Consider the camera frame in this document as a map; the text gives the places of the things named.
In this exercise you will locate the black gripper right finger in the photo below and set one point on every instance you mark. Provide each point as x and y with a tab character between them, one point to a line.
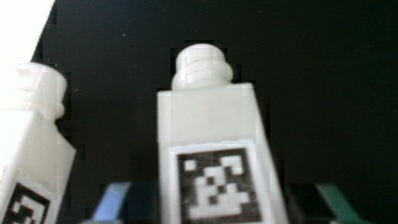
318	205

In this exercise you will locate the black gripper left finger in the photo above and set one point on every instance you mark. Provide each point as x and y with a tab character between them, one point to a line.
126	206

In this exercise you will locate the white leg with tag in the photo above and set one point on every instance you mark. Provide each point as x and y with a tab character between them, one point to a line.
219	186

